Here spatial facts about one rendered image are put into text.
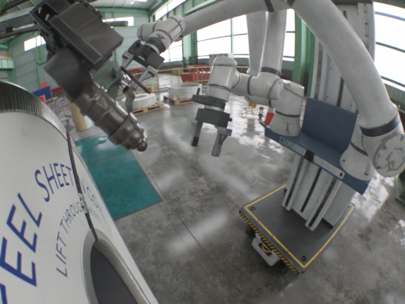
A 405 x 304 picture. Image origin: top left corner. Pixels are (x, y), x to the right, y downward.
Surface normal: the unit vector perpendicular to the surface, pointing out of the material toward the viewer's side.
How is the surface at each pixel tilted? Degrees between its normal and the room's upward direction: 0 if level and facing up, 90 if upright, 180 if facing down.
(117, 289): 46
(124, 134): 84
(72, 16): 65
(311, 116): 90
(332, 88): 90
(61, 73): 80
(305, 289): 0
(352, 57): 97
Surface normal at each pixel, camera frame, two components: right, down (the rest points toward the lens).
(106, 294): 0.36, -0.34
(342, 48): -0.72, 0.55
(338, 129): -0.89, 0.25
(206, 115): -0.77, -0.07
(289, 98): -0.43, 0.47
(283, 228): -0.03, -0.87
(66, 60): 0.56, 0.14
